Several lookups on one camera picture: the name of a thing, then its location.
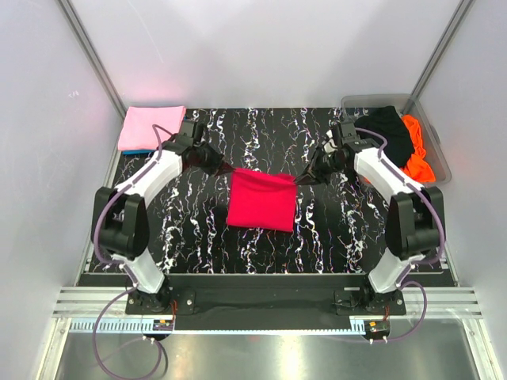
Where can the blue folded t-shirt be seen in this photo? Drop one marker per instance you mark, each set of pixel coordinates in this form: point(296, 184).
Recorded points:
point(134, 152)

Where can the black t-shirt in bin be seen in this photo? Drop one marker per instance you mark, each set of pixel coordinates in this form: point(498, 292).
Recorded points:
point(387, 122)

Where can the orange t-shirt in bin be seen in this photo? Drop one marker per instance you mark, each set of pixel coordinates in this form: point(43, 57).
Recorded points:
point(417, 168)

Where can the clear plastic bin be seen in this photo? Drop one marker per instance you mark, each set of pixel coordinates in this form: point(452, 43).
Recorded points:
point(356, 106)

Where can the aluminium frame post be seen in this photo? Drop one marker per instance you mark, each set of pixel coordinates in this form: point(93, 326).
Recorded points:
point(458, 17)
point(78, 28)

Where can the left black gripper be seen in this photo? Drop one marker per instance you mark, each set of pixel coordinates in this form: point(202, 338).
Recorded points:
point(218, 163)

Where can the right aluminium frame post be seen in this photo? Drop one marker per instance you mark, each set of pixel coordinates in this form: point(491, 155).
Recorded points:
point(458, 17)

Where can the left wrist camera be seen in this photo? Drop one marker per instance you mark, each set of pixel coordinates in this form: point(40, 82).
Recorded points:
point(191, 133)

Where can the pink folded t-shirt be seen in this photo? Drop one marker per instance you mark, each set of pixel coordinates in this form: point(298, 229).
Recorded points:
point(154, 112)

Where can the aluminium front rail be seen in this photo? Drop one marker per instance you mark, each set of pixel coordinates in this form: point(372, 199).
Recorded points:
point(105, 309)

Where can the left aluminium frame post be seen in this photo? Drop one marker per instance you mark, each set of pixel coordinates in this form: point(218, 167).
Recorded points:
point(78, 28)

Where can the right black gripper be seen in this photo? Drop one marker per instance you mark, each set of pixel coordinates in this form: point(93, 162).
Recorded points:
point(314, 169)

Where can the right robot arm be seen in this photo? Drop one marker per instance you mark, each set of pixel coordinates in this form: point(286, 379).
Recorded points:
point(415, 218)

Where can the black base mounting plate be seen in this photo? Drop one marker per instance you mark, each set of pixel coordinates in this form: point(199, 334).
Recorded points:
point(258, 303)

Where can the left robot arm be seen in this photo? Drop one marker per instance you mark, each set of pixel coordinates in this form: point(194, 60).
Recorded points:
point(120, 228)

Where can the red t-shirt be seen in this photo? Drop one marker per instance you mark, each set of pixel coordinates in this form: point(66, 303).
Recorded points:
point(261, 200)

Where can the black marbled table mat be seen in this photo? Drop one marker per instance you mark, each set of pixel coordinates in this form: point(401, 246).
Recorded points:
point(338, 227)

